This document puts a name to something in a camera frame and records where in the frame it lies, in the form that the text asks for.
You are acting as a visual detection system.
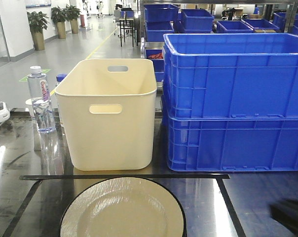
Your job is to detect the blue capped bottle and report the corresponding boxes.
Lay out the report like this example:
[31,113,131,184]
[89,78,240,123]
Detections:
[56,73,67,86]

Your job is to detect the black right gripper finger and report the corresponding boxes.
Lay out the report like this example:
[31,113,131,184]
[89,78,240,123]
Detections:
[269,199,298,237]

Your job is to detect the large blue crate upper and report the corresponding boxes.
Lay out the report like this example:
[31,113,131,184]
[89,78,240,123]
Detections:
[164,33,298,119]

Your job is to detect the large blue crate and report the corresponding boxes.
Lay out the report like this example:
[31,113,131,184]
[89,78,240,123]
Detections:
[161,96,298,172]
[164,33,298,119]

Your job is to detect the potted plant gold pot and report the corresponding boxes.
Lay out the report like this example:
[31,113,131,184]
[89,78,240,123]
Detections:
[27,11,48,51]

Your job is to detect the cream plastic bin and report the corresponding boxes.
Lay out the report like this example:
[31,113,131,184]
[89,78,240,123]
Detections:
[55,58,157,171]

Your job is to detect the white paper cup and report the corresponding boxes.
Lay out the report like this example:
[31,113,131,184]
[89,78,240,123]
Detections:
[25,99,35,119]

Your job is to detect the beige plate with black rim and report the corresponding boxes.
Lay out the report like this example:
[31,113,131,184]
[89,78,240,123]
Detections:
[59,177,187,237]

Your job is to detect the large blue crate lower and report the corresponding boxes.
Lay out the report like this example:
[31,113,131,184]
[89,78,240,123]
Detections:
[161,96,298,172]

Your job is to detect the clear water bottle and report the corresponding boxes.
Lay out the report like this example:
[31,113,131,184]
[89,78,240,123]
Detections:
[28,66,56,133]

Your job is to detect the small blue crate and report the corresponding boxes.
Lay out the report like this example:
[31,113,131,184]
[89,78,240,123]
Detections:
[180,9,214,34]

